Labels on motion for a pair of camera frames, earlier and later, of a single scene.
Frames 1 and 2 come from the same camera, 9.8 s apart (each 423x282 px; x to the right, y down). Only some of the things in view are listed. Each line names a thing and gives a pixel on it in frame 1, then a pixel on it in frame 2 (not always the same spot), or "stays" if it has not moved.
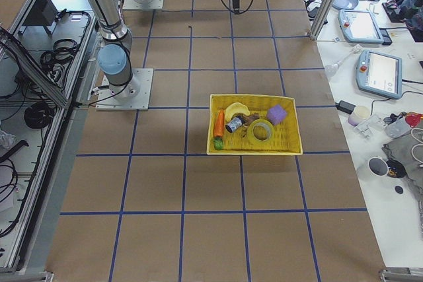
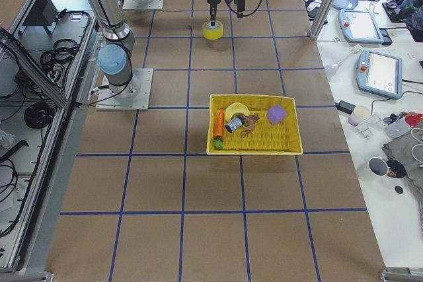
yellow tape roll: x=263 y=123 → x=213 y=32
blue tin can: x=234 y=124 stays
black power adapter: x=345 y=107 stays
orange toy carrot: x=219 y=127 stays
